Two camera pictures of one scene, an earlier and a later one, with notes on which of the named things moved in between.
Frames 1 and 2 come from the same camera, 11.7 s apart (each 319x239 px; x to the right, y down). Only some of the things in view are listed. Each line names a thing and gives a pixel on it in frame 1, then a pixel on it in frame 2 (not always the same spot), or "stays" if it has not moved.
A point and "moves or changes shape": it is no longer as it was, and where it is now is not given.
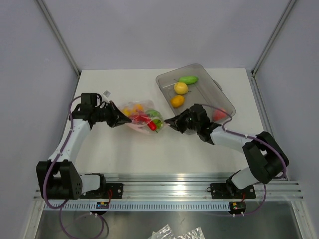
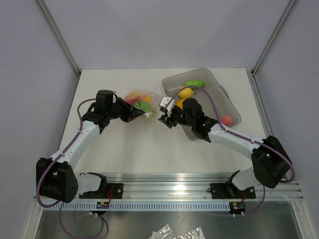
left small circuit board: (100, 205) stays
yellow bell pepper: (127, 112) moves or changes shape
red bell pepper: (141, 117) to (132, 101)
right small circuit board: (237, 206) stays
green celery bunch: (159, 123) to (153, 111)
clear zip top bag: (145, 117) to (144, 100)
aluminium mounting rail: (183, 187) stays
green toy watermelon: (152, 113) to (144, 105)
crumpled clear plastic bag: (165, 232) stays
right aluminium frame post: (272, 38) stays
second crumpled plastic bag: (196, 233) stays
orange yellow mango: (137, 106) to (145, 98)
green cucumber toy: (189, 79) to (199, 83)
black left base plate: (111, 191) stays
